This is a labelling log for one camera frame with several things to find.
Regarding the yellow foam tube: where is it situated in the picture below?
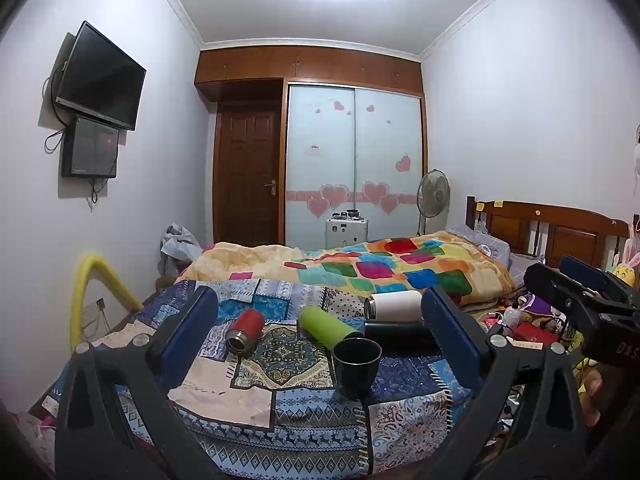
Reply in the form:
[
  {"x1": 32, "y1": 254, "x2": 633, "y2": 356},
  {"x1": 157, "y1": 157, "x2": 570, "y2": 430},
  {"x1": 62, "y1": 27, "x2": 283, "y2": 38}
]
[{"x1": 69, "y1": 253, "x2": 144, "y2": 357}]

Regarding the wall television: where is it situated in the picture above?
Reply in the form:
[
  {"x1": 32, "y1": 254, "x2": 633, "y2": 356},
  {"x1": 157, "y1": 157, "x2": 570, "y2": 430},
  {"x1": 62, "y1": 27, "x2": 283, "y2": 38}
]
[{"x1": 53, "y1": 20, "x2": 147, "y2": 132}]

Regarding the grey plastic bag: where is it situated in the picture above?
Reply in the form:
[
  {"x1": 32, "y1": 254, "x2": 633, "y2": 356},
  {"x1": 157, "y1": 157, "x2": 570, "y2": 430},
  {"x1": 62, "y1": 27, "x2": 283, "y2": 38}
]
[{"x1": 159, "y1": 223, "x2": 204, "y2": 276}]

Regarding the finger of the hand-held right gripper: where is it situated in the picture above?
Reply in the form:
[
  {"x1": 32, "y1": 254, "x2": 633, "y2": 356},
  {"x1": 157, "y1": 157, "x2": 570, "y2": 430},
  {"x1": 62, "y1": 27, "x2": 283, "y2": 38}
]
[
  {"x1": 558, "y1": 254, "x2": 618, "y2": 288},
  {"x1": 523, "y1": 262, "x2": 603, "y2": 322}
]

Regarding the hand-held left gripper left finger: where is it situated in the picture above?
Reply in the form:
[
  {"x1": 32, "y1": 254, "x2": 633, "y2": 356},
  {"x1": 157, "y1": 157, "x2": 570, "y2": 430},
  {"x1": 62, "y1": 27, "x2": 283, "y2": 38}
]
[{"x1": 55, "y1": 285, "x2": 221, "y2": 480}]

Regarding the wooden headboard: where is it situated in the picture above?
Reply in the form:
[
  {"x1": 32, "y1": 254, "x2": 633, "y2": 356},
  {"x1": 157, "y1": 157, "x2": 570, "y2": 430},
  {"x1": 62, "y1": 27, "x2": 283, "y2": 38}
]
[{"x1": 465, "y1": 195, "x2": 629, "y2": 269}]

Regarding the white appliance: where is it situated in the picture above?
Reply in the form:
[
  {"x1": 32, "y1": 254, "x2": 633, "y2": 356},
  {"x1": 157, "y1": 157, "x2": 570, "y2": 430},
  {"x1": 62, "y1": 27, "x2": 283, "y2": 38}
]
[{"x1": 325, "y1": 217, "x2": 370, "y2": 251}]

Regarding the wardrobe with heart stickers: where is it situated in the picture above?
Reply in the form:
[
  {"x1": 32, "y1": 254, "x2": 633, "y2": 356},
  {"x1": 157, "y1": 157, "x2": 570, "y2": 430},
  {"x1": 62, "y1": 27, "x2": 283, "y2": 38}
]
[{"x1": 194, "y1": 47, "x2": 429, "y2": 251}]

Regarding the white cup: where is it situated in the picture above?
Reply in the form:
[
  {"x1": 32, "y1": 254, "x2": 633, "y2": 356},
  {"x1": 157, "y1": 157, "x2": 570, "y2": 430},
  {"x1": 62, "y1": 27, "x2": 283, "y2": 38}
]
[{"x1": 363, "y1": 290, "x2": 424, "y2": 321}]

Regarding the yellow plush rabbit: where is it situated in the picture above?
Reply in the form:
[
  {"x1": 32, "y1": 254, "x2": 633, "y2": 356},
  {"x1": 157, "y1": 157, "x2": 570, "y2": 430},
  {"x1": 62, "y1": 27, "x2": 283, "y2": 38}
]
[{"x1": 611, "y1": 251, "x2": 640, "y2": 289}]

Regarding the grey pillow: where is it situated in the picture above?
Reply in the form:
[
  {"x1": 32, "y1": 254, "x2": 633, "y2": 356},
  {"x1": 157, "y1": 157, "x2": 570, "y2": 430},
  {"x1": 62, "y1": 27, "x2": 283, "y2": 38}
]
[{"x1": 447, "y1": 223, "x2": 514, "y2": 272}]

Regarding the dark wide cup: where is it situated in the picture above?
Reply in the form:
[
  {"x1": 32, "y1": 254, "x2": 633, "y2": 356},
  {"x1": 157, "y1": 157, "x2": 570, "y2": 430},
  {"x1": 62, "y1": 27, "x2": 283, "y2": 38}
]
[{"x1": 332, "y1": 338, "x2": 383, "y2": 400}]

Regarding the wooden door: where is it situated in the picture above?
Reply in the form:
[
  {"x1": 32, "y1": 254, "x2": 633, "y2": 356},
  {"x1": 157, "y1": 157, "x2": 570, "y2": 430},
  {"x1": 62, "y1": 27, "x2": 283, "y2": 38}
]
[{"x1": 213, "y1": 102, "x2": 284, "y2": 249}]

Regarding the red box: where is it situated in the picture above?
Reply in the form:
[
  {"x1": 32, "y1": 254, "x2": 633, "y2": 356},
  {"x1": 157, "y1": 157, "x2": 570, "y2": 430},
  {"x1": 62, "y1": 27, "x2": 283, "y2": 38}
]
[{"x1": 515, "y1": 321, "x2": 552, "y2": 346}]

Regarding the red cup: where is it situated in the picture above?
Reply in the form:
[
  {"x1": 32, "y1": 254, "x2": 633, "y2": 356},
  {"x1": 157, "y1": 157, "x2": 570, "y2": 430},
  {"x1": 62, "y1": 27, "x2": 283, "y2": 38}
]
[{"x1": 224, "y1": 309, "x2": 266, "y2": 356}]

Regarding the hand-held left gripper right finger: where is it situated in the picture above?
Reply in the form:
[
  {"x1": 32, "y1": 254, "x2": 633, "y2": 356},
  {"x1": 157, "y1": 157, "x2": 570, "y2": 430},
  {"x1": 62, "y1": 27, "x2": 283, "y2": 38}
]
[{"x1": 421, "y1": 286, "x2": 589, "y2": 480}]

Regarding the person's right hand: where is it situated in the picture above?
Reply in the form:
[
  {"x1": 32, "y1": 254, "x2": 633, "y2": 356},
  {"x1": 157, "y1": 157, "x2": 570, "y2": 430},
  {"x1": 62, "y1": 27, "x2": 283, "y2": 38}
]
[{"x1": 582, "y1": 374, "x2": 604, "y2": 429}]

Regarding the standing fan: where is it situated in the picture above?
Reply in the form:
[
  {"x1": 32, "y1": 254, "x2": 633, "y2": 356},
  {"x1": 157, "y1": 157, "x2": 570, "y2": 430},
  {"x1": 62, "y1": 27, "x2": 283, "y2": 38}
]
[{"x1": 416, "y1": 168, "x2": 451, "y2": 237}]

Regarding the black cup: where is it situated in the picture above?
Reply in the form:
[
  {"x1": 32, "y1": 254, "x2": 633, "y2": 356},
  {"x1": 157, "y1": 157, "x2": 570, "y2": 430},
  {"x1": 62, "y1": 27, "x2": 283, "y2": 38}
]
[{"x1": 364, "y1": 321, "x2": 440, "y2": 354}]

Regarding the green cup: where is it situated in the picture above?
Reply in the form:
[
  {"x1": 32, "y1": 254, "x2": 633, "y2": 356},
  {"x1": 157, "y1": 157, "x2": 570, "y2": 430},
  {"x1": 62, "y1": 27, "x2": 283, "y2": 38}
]
[{"x1": 298, "y1": 306, "x2": 365, "y2": 349}]

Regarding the colourful checked quilt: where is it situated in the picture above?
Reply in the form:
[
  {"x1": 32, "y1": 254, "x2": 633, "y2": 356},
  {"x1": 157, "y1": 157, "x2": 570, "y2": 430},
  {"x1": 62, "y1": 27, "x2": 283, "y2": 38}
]
[{"x1": 175, "y1": 230, "x2": 516, "y2": 309}]

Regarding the black cable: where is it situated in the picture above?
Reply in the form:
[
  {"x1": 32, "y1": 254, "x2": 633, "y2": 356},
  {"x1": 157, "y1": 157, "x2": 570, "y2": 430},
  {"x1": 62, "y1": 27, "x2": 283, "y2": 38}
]
[{"x1": 43, "y1": 76, "x2": 68, "y2": 155}]

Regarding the patchwork blanket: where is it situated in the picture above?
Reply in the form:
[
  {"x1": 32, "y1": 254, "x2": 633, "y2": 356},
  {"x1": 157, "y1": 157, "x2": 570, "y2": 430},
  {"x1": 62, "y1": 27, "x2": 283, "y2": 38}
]
[{"x1": 39, "y1": 279, "x2": 475, "y2": 480}]

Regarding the small wall monitor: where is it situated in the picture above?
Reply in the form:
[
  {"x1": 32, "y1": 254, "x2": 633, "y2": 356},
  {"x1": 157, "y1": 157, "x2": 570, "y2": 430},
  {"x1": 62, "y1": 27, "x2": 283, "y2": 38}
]
[{"x1": 61, "y1": 115, "x2": 121, "y2": 180}]

